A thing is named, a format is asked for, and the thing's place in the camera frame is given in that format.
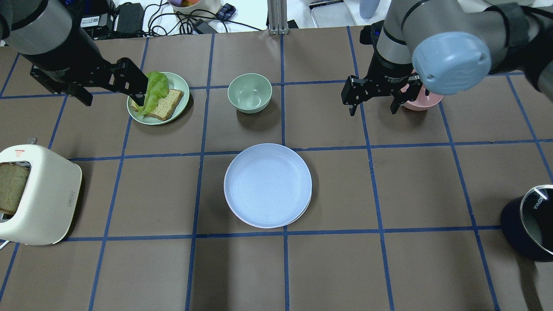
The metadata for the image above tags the blue saucepan with lid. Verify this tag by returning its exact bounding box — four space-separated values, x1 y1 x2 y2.
500 184 553 262

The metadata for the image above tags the bread slice on plate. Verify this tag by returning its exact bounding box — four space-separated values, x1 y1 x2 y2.
127 89 190 125

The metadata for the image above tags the kitchen scale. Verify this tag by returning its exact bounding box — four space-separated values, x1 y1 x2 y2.
308 0 356 28

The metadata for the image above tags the toast slice in toaster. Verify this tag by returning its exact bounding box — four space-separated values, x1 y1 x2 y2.
0 162 30 215

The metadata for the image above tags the white toaster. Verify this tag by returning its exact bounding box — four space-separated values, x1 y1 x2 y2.
0 144 83 245

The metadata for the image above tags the aluminium frame post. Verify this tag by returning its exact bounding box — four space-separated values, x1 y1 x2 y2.
267 0 289 35

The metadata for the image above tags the pink bowl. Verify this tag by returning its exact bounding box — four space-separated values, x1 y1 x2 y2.
403 85 444 111

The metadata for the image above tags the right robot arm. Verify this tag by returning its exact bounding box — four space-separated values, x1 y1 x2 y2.
340 0 553 116

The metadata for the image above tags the green plate with food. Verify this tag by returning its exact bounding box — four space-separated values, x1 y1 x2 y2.
127 72 190 122

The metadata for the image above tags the blue cup far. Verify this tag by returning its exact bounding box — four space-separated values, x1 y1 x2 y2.
358 0 381 19

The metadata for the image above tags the lettuce leaf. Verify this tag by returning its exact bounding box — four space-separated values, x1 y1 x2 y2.
138 71 169 117

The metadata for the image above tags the bowl of foam cubes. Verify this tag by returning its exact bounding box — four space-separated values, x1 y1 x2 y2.
168 0 222 17

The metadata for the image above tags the green bowl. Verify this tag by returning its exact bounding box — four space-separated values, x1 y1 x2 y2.
227 73 273 114

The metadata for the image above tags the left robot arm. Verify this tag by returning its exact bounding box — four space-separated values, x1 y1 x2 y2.
1 0 148 106

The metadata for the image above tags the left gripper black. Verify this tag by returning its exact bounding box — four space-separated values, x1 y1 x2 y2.
21 26 148 108

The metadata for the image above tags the pink plate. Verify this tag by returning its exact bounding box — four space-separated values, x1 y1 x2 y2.
275 193 312 228

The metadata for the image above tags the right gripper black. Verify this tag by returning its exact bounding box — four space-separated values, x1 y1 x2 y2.
341 22 423 116

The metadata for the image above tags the blue plate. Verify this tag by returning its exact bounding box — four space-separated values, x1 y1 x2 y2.
223 143 313 229

